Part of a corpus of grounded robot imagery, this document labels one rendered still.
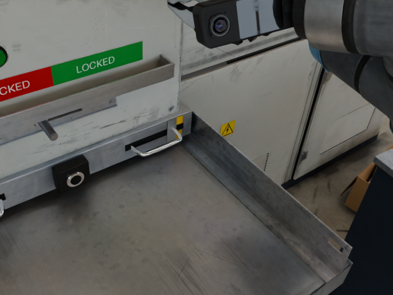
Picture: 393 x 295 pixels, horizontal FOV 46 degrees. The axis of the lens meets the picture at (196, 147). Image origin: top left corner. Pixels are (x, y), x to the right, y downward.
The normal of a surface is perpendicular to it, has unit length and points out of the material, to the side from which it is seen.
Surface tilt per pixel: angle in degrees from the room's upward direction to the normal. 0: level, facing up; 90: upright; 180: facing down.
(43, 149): 90
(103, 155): 90
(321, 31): 102
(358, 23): 88
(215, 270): 0
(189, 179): 0
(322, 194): 0
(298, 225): 90
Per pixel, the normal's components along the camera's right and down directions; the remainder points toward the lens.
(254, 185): -0.80, 0.35
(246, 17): 0.34, 0.40
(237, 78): 0.60, 0.55
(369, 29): -0.61, 0.56
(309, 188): 0.07, -0.75
